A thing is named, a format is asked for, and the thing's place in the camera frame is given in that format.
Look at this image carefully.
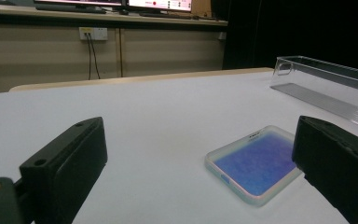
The brown cardboard box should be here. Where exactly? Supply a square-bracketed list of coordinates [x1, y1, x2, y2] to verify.
[191, 0, 213, 18]

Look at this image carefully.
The black power cable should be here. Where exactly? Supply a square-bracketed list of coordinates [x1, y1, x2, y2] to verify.
[85, 32, 93, 81]
[88, 32, 102, 80]

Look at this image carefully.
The computer monitor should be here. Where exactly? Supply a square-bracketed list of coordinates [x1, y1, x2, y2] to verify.
[34, 0, 127, 7]
[127, 0, 193, 13]

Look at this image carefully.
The black keyboard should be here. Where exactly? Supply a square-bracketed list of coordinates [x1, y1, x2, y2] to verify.
[139, 11, 198, 21]
[35, 5, 107, 15]

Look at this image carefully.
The white wall power outlet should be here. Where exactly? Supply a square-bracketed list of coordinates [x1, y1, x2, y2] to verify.
[78, 26, 109, 41]

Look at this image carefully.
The clear plastic storage container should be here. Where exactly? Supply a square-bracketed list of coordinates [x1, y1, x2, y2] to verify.
[269, 55, 358, 133]

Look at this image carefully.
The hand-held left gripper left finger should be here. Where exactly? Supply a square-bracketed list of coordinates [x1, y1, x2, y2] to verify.
[19, 116, 109, 224]

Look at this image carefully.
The translucent blue phone case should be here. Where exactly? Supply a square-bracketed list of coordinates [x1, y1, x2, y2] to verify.
[204, 125, 303, 208]

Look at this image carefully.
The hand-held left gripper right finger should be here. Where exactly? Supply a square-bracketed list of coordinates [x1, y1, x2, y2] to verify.
[292, 115, 358, 224]

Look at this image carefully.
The long wooden desk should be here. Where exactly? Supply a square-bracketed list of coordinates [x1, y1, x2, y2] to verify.
[0, 3, 228, 27]

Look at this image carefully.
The white table mat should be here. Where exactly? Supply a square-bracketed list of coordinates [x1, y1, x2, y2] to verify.
[0, 70, 358, 224]

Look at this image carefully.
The black curtain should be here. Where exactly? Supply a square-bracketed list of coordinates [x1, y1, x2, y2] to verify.
[222, 0, 358, 74]

